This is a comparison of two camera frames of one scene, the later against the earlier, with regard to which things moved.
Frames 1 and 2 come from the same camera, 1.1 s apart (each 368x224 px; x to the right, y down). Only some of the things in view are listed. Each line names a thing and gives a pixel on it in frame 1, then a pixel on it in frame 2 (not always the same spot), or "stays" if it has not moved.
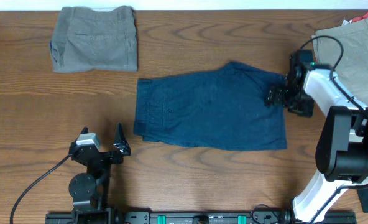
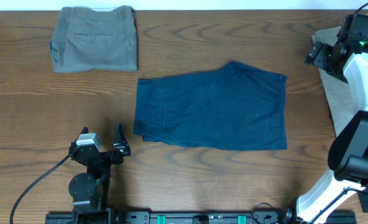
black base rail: [201, 218] stays
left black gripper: [103, 155] stays
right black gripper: [284, 96] → [318, 55]
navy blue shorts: [225, 107] stays
